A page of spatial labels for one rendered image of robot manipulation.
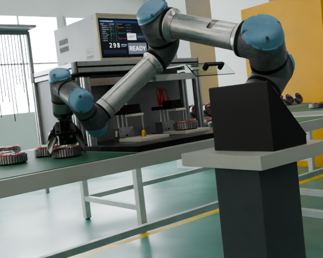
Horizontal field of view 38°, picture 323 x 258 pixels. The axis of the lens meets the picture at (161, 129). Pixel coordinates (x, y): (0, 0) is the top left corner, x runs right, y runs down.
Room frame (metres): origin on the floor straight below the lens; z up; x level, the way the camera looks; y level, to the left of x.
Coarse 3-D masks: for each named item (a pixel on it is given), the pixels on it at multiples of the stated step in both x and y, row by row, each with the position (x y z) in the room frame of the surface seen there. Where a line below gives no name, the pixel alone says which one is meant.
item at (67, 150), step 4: (56, 148) 1.74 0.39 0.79; (60, 148) 1.73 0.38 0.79; (64, 148) 1.73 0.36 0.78; (68, 148) 1.73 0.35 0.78; (72, 148) 1.73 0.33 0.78; (76, 148) 1.74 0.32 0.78; (80, 148) 1.77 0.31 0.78; (52, 152) 1.74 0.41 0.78; (56, 152) 1.73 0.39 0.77; (60, 152) 1.72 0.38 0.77; (64, 152) 1.72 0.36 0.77; (68, 152) 1.72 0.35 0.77; (72, 152) 1.73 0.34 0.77; (76, 152) 1.74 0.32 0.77; (80, 152) 1.76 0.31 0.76; (52, 156) 1.75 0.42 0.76; (56, 156) 1.73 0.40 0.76; (60, 156) 1.72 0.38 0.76; (64, 156) 1.72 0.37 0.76; (68, 156) 1.72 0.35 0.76; (72, 156) 1.73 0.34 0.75
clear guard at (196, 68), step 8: (184, 64) 2.01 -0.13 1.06; (192, 64) 2.01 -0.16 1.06; (200, 64) 2.04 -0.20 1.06; (224, 64) 2.13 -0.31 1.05; (192, 72) 1.97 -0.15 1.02; (200, 72) 1.99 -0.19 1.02; (208, 72) 2.02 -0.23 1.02; (216, 72) 2.04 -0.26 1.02; (224, 72) 2.07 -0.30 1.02; (232, 72) 2.10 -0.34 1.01
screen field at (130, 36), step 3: (129, 33) 2.11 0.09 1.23; (132, 33) 2.12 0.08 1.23; (135, 33) 2.13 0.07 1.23; (138, 33) 2.14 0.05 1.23; (141, 33) 2.15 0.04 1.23; (129, 36) 2.11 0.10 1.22; (132, 36) 2.12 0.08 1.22; (135, 36) 2.13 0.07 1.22; (138, 36) 2.14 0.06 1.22; (141, 36) 2.15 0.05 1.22; (144, 36) 2.16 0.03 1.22; (129, 39) 2.10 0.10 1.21; (132, 39) 2.11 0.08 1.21; (135, 39) 2.13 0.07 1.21; (138, 39) 2.14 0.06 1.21; (141, 39) 2.15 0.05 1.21; (144, 39) 2.16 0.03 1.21
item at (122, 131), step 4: (116, 128) 2.04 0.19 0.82; (120, 128) 2.03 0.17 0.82; (124, 128) 2.04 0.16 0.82; (128, 128) 2.05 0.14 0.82; (132, 128) 2.07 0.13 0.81; (120, 132) 2.03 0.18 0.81; (124, 132) 2.04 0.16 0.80; (128, 132) 2.05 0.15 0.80; (132, 132) 2.07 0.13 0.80; (120, 136) 2.03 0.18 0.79; (124, 136) 2.04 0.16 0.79; (128, 136) 2.05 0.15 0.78; (132, 136) 2.07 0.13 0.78; (116, 140) 2.05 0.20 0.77
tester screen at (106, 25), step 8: (104, 24) 2.03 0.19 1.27; (112, 24) 2.05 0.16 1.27; (120, 24) 2.08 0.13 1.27; (128, 24) 2.11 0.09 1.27; (136, 24) 2.14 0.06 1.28; (104, 32) 2.02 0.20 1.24; (112, 32) 2.05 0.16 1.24; (120, 32) 2.08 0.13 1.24; (128, 32) 2.10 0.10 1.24; (136, 32) 2.13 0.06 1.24; (104, 40) 2.02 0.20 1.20; (112, 40) 2.05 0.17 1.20; (120, 40) 2.07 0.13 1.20; (128, 40) 2.10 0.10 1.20; (136, 40) 2.13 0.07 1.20; (144, 40) 2.16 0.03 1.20; (104, 48) 2.02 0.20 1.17; (112, 48) 2.04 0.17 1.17; (120, 48) 2.07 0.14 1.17
